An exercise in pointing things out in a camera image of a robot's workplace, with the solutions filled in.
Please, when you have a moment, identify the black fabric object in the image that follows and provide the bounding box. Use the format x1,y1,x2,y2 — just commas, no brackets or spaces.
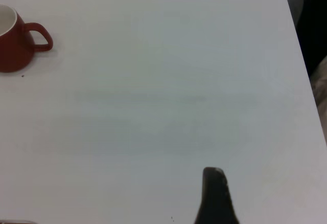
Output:
295,0,327,76

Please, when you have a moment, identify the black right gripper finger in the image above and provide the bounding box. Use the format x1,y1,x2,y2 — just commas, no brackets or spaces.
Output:
194,167,241,224

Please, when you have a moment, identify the red ceramic mug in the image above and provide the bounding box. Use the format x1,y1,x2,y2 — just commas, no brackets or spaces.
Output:
0,4,54,73

